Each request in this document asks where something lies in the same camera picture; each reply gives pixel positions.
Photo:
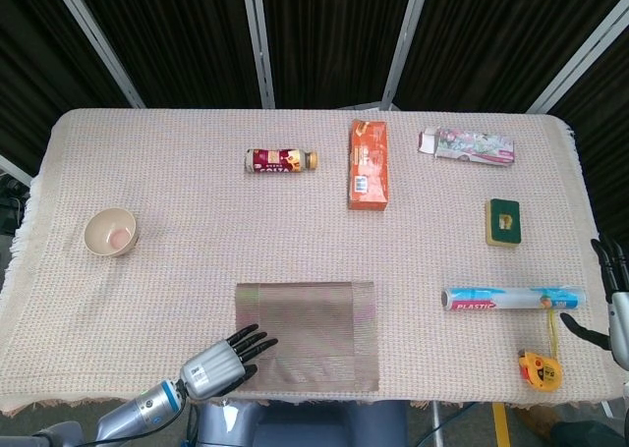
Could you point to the yellow tape measure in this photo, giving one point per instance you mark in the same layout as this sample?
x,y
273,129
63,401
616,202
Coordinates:
x,y
540,371

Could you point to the light brown bowl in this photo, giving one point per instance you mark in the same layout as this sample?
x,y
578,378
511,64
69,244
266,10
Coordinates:
x,y
109,233

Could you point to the white screen frame post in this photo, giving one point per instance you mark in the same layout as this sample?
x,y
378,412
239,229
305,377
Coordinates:
x,y
580,59
405,39
15,168
98,39
259,39

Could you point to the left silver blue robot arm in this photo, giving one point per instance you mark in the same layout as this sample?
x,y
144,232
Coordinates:
x,y
142,410

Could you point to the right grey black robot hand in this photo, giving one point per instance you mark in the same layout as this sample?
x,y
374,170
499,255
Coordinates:
x,y
620,319

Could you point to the brown woven placemat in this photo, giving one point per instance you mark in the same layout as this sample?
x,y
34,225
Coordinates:
x,y
319,329

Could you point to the dark pleated curtain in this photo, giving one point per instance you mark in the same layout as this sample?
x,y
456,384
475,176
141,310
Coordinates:
x,y
334,24

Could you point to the beige woven tablecloth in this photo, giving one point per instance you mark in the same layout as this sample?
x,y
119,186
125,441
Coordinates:
x,y
196,231

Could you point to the pink floral carton box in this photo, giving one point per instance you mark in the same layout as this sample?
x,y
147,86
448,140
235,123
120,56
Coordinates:
x,y
472,147

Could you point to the green yellow sponge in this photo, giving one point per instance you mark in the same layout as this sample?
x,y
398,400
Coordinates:
x,y
503,223

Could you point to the white metal table leg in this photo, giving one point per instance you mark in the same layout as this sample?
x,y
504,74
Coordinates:
x,y
437,425

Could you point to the orange carton box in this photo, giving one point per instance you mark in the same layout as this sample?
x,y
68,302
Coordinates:
x,y
368,172

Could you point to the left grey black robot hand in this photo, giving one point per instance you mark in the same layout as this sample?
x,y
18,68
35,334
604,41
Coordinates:
x,y
216,368

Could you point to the blue plastic wrap roll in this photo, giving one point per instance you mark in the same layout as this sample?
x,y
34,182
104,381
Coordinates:
x,y
511,298

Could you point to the red Costa coffee bottle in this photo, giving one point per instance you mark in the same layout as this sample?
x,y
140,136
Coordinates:
x,y
275,161

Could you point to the grey blue robot torso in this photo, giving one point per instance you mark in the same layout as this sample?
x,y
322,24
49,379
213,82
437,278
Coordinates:
x,y
295,425

